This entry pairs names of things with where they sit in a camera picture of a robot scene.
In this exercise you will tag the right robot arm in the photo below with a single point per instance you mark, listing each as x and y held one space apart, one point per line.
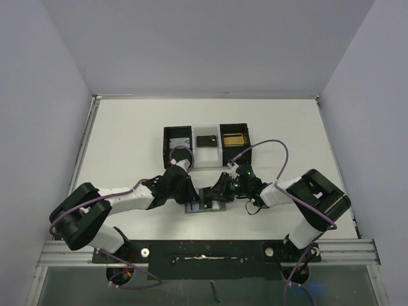
320 201

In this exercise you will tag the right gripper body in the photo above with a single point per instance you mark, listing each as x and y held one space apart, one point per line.
224 187

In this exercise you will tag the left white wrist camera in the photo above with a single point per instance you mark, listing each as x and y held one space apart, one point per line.
184 164

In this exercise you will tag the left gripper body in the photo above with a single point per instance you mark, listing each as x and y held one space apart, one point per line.
177 193

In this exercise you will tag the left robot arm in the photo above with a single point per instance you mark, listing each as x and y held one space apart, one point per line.
80 219

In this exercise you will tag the gold card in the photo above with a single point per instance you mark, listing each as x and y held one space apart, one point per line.
234 140

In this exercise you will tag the black card in tray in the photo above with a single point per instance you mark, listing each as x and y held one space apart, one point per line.
206 141

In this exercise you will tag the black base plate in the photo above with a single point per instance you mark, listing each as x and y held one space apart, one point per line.
218 259

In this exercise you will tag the black white sorting tray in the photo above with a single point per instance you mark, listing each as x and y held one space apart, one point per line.
207 157

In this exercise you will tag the grey card holder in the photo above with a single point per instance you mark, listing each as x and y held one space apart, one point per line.
202 205

